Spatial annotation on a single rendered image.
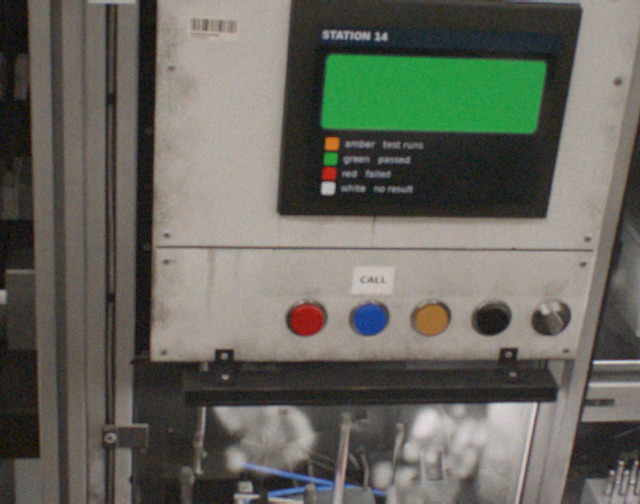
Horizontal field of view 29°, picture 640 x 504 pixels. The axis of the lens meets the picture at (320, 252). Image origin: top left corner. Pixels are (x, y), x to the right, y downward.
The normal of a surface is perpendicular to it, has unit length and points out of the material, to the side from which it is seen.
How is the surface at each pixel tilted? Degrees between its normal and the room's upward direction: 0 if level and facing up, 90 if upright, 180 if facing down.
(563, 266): 90
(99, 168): 90
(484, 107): 90
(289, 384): 0
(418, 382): 0
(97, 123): 90
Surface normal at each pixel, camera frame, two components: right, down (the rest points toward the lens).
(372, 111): 0.14, 0.46
